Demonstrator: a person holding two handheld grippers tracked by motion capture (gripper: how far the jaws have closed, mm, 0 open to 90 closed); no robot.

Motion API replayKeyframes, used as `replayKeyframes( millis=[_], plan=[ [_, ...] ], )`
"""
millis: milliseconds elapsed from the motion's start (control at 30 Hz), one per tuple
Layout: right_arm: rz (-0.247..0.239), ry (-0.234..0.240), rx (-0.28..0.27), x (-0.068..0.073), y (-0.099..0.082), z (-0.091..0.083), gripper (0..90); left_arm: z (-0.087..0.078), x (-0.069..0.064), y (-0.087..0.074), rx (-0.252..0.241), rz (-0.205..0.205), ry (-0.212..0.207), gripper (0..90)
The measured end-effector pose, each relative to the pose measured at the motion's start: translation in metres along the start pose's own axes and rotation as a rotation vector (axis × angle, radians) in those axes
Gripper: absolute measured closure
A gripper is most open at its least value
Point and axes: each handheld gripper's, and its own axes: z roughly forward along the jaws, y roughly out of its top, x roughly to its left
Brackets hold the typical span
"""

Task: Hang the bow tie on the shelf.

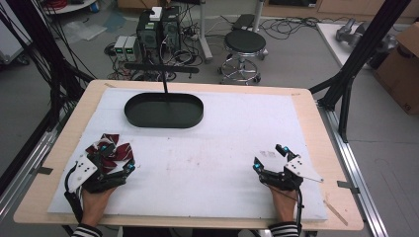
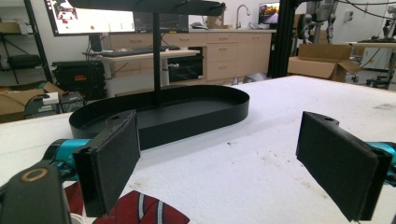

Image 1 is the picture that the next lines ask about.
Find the black computer tower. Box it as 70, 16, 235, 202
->
160, 5, 183, 53
135, 9, 163, 55

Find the brown cardboard box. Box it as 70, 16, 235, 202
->
373, 22, 419, 117

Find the aluminium rail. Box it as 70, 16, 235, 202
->
316, 102, 390, 237
0, 129, 58, 225

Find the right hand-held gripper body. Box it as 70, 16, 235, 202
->
258, 155, 324, 193

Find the person's right hand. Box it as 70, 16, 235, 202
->
269, 186, 298, 224

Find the tangle of floor cables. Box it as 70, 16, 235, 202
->
216, 14, 364, 42

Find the white power strip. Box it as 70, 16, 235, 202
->
148, 6, 164, 23

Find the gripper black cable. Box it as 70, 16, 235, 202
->
63, 163, 84, 225
293, 186, 304, 235

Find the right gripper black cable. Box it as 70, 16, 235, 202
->
293, 186, 304, 235

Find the grey tape piece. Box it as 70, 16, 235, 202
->
35, 165, 54, 176
336, 180, 361, 196

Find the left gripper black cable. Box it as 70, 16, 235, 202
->
63, 163, 84, 225

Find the white foam board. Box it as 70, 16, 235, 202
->
46, 87, 329, 222

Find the thin wooden stick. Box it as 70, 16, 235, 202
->
322, 199, 349, 227

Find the grey metal table leg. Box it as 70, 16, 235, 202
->
197, 0, 214, 64

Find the black oval tray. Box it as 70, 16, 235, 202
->
124, 92, 205, 129

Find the person's striped sleeve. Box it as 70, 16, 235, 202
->
268, 221, 299, 237
70, 223, 104, 237

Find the black round stool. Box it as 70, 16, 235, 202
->
216, 29, 270, 87

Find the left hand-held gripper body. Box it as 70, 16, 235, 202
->
67, 154, 130, 195

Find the dark red striped tie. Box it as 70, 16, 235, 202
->
85, 132, 134, 175

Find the black metal frame post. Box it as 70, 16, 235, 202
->
308, 0, 413, 144
0, 0, 97, 196

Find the person's right striped sleeve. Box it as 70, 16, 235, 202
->
268, 221, 299, 237

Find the person's left striped sleeve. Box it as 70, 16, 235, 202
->
70, 223, 104, 237

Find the black T-shaped stand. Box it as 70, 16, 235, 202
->
124, 62, 201, 104

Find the grey power supply unit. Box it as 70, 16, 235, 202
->
124, 36, 141, 63
113, 35, 128, 62

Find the person's left hand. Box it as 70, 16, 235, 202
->
80, 186, 117, 229

